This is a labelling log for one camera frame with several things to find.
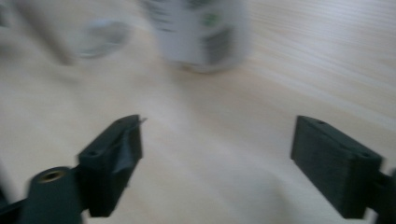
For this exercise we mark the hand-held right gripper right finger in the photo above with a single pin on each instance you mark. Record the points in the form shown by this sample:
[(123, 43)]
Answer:
[(333, 165)]

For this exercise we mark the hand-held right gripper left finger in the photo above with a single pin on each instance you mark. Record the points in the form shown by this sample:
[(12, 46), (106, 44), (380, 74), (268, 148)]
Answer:
[(106, 168)]

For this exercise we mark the clear glass jar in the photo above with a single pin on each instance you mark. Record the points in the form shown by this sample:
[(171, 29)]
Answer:
[(102, 37)]

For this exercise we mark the white and blue pouch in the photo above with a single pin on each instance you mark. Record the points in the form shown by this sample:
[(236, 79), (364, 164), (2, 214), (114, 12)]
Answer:
[(186, 37)]

